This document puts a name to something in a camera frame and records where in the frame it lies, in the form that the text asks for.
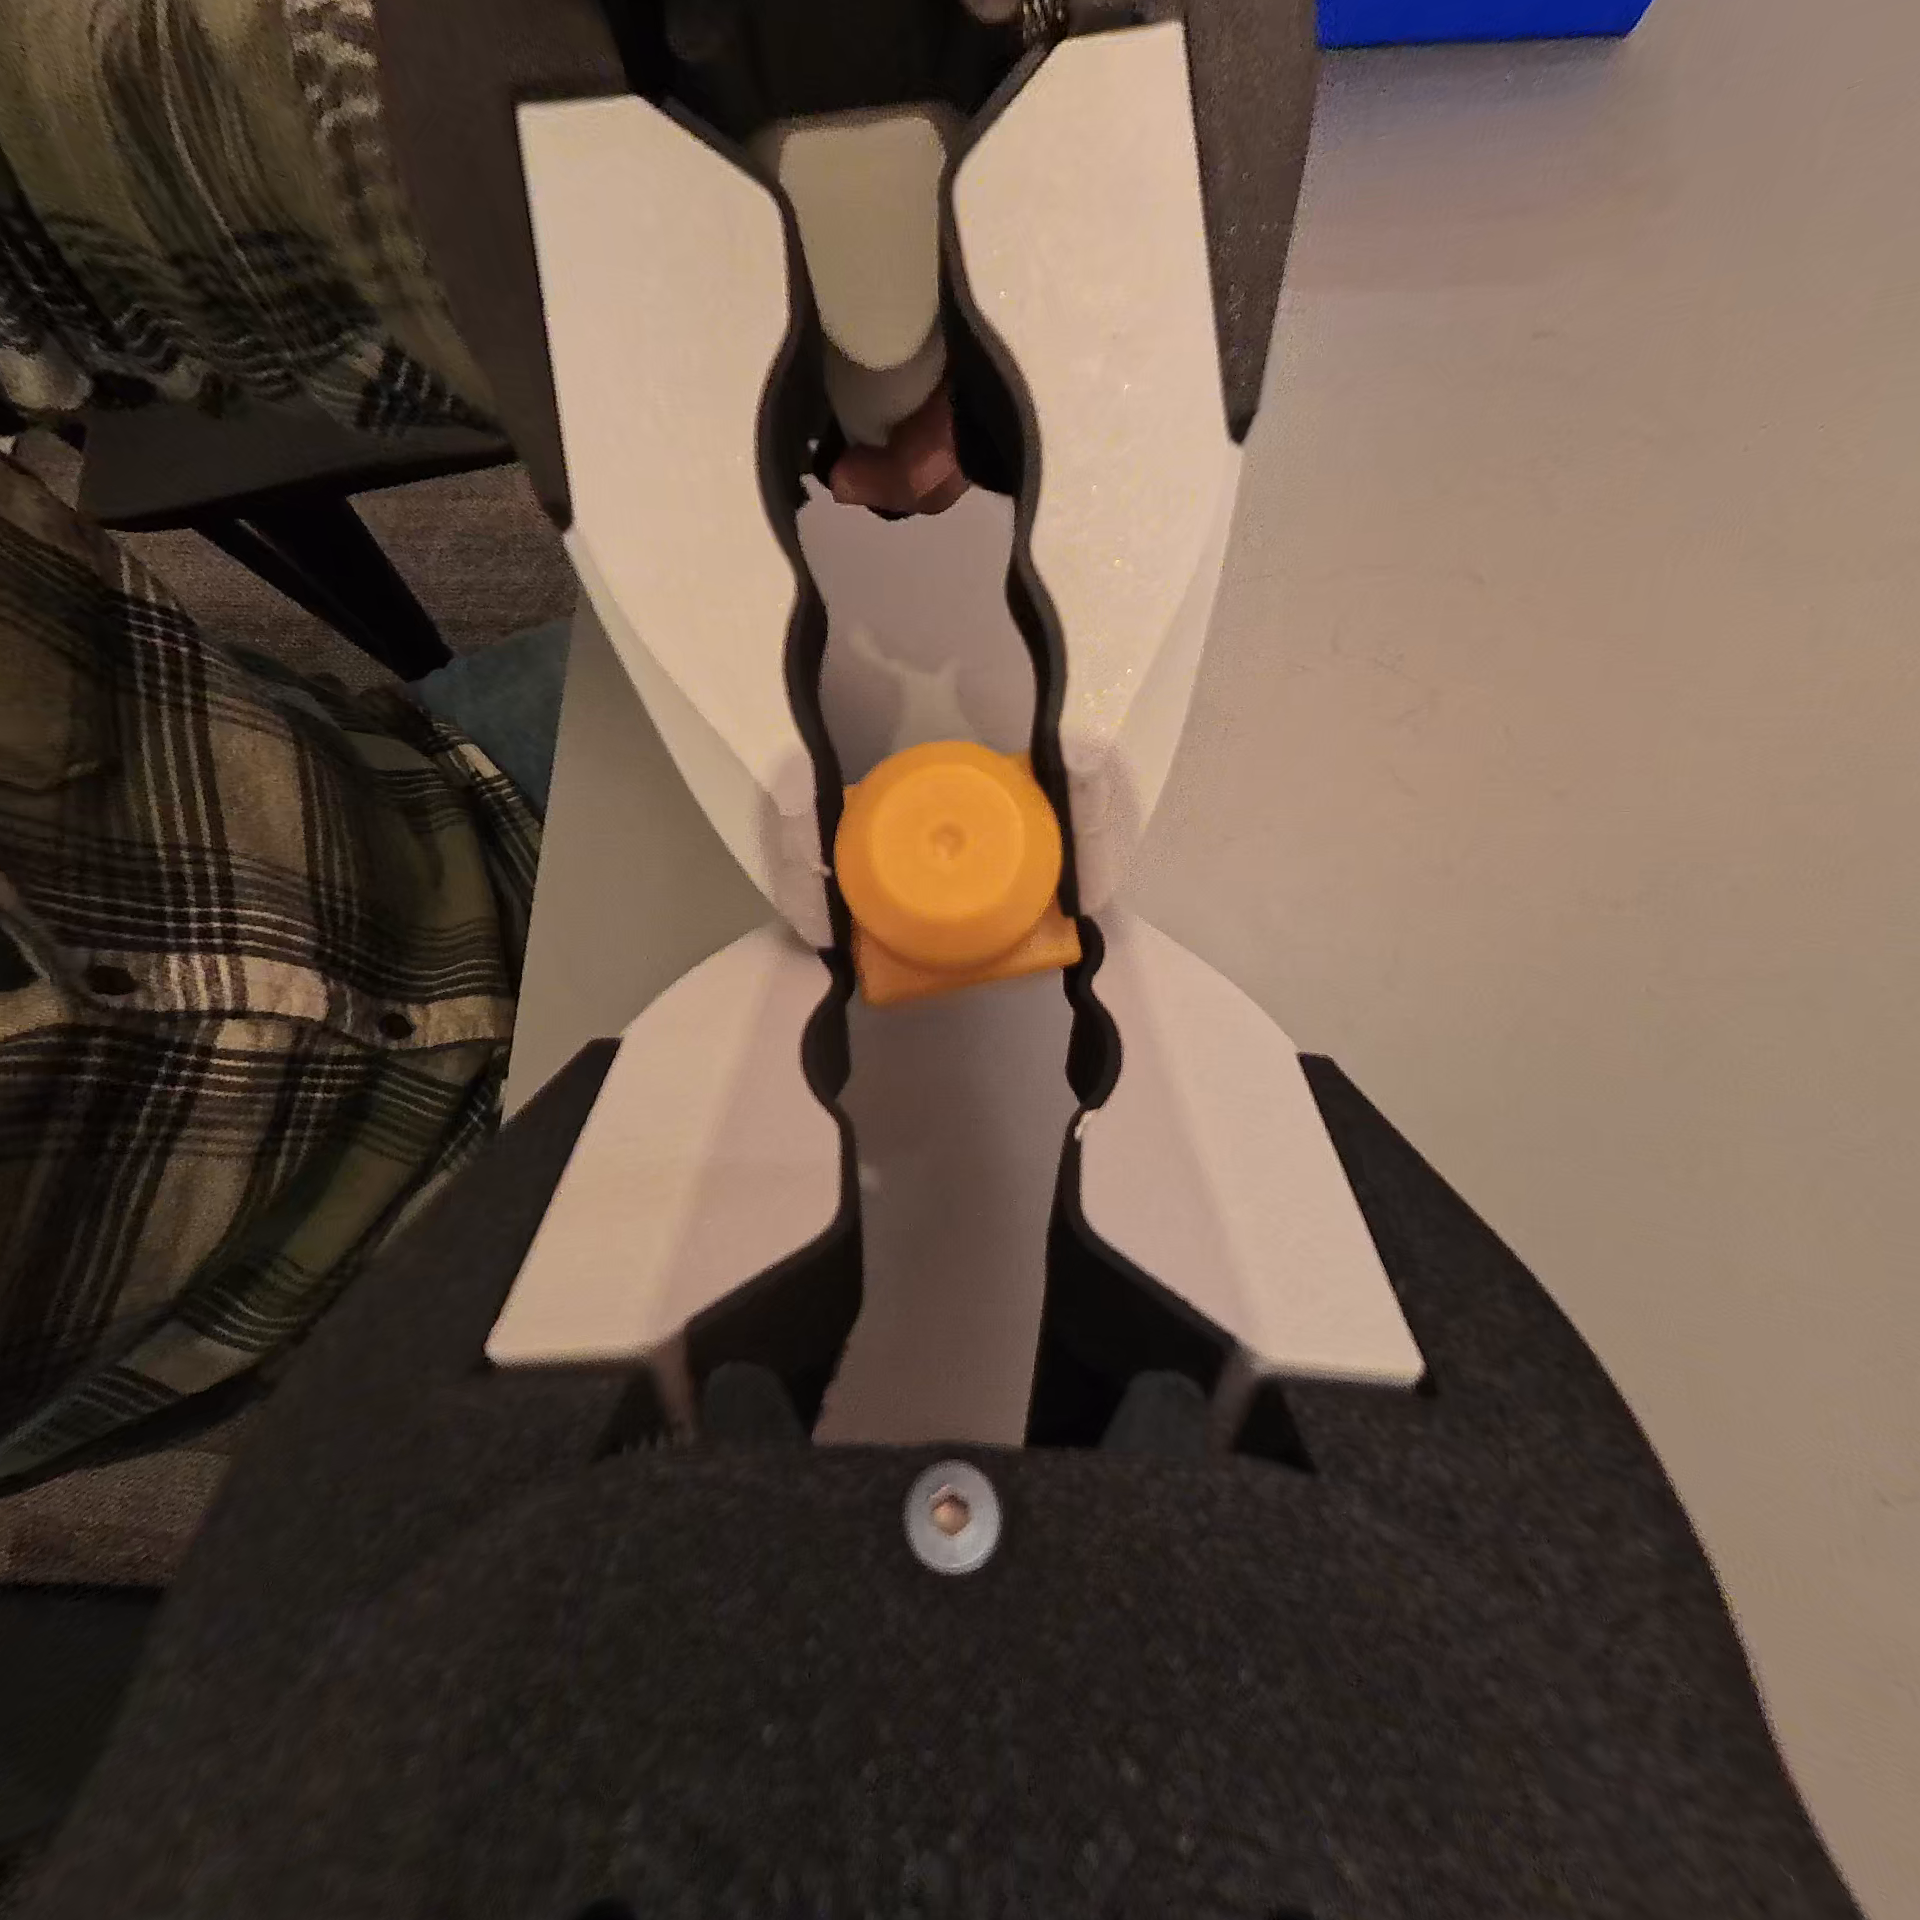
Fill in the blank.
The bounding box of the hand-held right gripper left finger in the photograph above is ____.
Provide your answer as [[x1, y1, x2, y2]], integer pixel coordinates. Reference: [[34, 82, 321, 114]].
[[487, 914, 873, 1450]]

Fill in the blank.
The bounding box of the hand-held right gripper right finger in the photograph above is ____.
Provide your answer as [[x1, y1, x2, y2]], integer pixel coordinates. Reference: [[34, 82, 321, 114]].
[[1025, 914, 1426, 1450]]

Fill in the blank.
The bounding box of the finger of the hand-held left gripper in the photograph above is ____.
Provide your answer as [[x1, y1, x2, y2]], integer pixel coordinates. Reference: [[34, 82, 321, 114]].
[[514, 94, 864, 951], [942, 23, 1248, 921]]

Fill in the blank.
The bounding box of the orange toy block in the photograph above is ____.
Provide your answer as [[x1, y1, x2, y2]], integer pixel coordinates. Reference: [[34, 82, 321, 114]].
[[832, 739, 1085, 1008]]

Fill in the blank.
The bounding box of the blue plastic bin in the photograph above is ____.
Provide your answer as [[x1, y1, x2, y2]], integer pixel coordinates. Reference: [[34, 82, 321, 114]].
[[1315, 0, 1655, 41]]

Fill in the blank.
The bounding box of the person's left hand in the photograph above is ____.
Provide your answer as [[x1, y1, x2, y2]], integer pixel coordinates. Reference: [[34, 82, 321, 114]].
[[829, 394, 969, 522]]

